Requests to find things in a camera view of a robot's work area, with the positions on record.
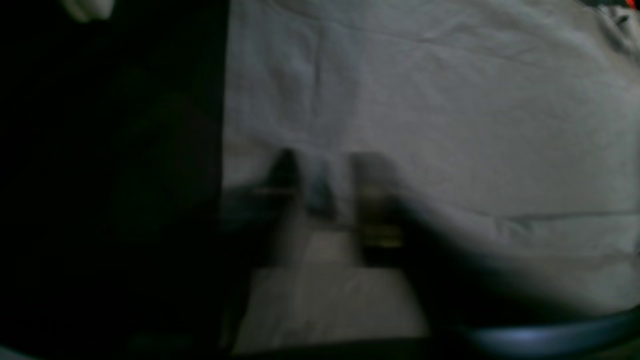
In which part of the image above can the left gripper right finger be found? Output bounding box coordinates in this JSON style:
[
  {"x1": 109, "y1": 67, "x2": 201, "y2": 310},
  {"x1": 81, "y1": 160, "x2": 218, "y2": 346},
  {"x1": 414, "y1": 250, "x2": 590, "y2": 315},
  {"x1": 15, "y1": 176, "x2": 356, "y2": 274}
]
[{"x1": 350, "y1": 152, "x2": 412, "y2": 271}]

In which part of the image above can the black table cloth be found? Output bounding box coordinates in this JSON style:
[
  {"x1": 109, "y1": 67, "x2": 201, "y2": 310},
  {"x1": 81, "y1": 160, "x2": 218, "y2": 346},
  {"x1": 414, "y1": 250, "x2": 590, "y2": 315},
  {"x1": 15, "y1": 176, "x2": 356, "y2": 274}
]
[{"x1": 1, "y1": 0, "x2": 230, "y2": 360}]

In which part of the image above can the grey T-shirt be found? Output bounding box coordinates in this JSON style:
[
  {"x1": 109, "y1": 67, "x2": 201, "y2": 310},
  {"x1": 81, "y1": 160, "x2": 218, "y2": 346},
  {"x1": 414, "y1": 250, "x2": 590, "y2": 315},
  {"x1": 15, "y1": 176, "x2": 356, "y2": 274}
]
[{"x1": 224, "y1": 0, "x2": 639, "y2": 354}]

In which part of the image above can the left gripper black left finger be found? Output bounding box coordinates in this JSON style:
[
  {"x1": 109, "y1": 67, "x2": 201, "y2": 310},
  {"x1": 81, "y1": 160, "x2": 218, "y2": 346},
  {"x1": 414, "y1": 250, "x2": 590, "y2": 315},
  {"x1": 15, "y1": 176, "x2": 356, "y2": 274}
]
[{"x1": 250, "y1": 149, "x2": 300, "y2": 268}]

